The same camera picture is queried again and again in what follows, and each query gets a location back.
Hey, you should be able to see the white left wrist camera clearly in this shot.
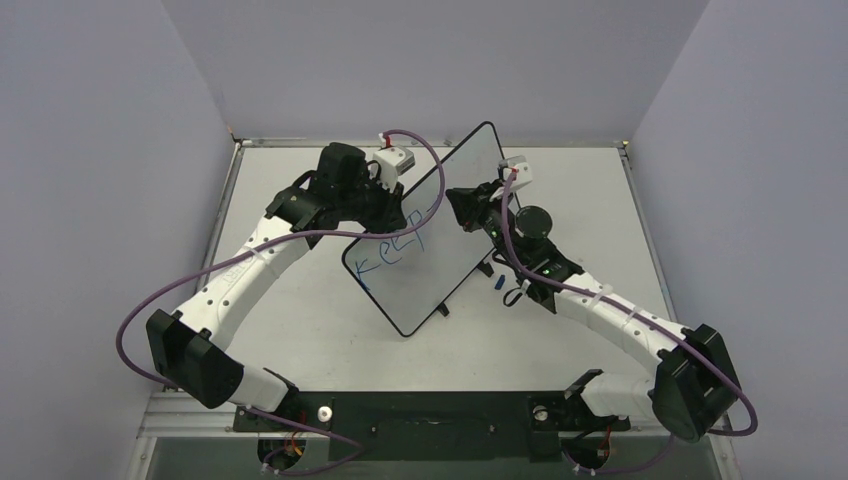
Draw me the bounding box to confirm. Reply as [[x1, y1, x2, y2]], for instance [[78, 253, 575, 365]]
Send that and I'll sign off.
[[372, 133, 416, 191]]

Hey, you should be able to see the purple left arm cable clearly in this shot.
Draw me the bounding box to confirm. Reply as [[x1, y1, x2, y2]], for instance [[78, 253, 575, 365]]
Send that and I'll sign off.
[[115, 129, 447, 477]]

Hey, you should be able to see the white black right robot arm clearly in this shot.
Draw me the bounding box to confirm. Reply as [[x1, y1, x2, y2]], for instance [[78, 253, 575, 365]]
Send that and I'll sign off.
[[446, 181, 741, 443]]

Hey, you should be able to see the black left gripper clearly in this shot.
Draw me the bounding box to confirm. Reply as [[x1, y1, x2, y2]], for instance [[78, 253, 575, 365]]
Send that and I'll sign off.
[[339, 171, 407, 238]]

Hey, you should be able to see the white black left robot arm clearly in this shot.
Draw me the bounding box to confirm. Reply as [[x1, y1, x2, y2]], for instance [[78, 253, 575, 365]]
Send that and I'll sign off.
[[146, 142, 415, 430]]

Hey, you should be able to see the black framed whiteboard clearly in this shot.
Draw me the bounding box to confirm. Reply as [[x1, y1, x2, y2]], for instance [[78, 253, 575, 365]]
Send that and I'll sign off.
[[341, 121, 525, 339]]

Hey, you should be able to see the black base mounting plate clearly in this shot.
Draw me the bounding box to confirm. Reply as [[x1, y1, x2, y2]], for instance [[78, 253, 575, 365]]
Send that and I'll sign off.
[[233, 390, 631, 463]]

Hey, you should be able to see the aluminium front frame rail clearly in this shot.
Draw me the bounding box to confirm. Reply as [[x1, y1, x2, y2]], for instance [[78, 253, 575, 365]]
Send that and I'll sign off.
[[137, 392, 333, 440]]

